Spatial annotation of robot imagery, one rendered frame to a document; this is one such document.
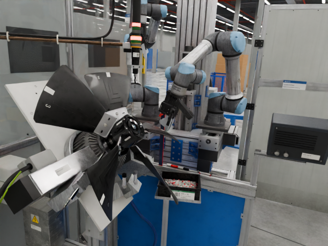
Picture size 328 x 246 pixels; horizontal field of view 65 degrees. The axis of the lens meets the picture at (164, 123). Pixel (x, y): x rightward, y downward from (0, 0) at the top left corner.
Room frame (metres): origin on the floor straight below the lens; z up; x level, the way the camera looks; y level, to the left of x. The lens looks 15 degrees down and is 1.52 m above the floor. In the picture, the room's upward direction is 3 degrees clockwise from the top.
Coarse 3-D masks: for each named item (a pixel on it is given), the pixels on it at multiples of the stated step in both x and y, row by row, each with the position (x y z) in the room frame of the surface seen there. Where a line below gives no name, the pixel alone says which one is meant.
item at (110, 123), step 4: (104, 116) 0.96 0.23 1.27; (108, 116) 0.97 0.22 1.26; (112, 116) 0.98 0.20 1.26; (104, 120) 0.96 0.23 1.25; (108, 120) 0.97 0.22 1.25; (112, 120) 0.98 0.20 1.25; (100, 124) 0.95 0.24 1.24; (108, 124) 0.97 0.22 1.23; (112, 124) 0.98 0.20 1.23; (96, 128) 0.94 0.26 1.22; (100, 128) 0.95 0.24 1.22; (104, 128) 0.96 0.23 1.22; (108, 128) 0.97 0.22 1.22; (96, 132) 0.94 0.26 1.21; (100, 132) 0.95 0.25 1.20; (104, 132) 0.96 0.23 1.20; (108, 132) 0.97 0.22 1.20; (104, 136) 0.96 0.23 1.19
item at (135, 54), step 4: (132, 48) 1.09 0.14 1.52; (136, 48) 1.08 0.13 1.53; (132, 52) 1.09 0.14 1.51; (136, 52) 1.08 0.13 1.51; (132, 56) 1.09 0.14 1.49; (136, 56) 1.08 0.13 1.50; (132, 60) 1.09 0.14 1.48; (136, 60) 1.09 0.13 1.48; (132, 64) 1.09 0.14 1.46; (136, 64) 1.09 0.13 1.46; (136, 68) 1.09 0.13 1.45; (132, 72) 1.10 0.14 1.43; (136, 72) 1.09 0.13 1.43
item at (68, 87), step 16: (64, 80) 0.89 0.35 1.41; (80, 80) 0.93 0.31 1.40; (48, 96) 0.84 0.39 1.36; (64, 96) 0.87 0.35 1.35; (80, 96) 0.91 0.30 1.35; (48, 112) 0.83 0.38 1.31; (64, 112) 0.86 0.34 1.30; (80, 112) 0.90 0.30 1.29; (96, 112) 0.94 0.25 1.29; (80, 128) 0.90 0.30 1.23
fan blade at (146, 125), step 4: (144, 124) 1.30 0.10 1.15; (148, 124) 1.32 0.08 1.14; (152, 124) 1.34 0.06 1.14; (144, 128) 1.16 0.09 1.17; (148, 128) 1.18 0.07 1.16; (152, 128) 1.22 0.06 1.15; (156, 128) 1.27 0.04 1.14; (160, 128) 1.32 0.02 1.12; (152, 132) 1.11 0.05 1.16; (156, 132) 1.13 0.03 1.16; (160, 132) 1.18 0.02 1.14; (164, 132) 1.25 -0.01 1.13; (168, 136) 1.19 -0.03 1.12; (172, 136) 1.26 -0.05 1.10; (176, 140) 1.22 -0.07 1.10
